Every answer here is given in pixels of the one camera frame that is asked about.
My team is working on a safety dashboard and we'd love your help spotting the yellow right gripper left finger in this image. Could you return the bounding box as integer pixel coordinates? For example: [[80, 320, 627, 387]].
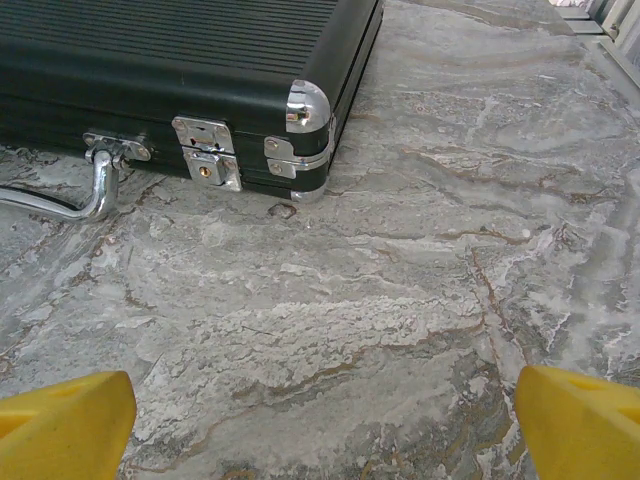
[[0, 370, 137, 480]]

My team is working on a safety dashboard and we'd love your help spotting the aluminium frame post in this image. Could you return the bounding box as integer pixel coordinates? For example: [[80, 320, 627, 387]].
[[555, 0, 640, 91]]

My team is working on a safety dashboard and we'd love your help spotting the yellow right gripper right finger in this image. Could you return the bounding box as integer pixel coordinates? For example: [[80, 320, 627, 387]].
[[514, 364, 640, 480]]

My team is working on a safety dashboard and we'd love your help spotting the black ribbed aluminium case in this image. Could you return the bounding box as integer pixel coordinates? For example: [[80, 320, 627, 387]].
[[0, 0, 385, 224]]

